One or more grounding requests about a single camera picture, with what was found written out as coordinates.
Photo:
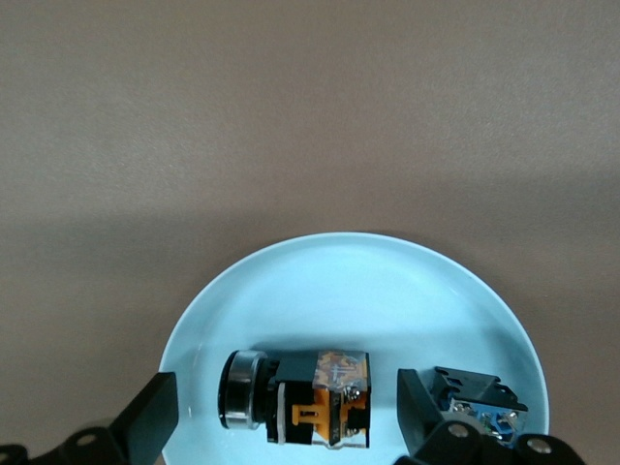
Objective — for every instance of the light blue round plate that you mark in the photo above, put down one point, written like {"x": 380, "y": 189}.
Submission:
{"x": 339, "y": 300}

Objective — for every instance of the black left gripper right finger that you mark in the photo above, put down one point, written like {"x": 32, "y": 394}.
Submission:
{"x": 426, "y": 426}

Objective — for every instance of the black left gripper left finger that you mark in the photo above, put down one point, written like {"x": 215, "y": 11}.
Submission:
{"x": 145, "y": 416}

